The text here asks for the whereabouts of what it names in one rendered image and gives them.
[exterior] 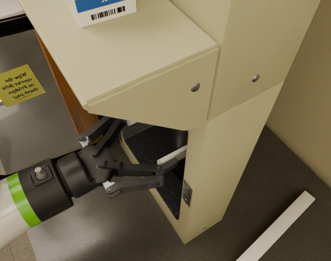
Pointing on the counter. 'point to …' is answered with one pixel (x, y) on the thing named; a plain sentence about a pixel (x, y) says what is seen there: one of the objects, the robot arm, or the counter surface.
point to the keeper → (187, 193)
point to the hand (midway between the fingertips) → (165, 130)
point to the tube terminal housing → (234, 98)
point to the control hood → (132, 61)
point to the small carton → (99, 10)
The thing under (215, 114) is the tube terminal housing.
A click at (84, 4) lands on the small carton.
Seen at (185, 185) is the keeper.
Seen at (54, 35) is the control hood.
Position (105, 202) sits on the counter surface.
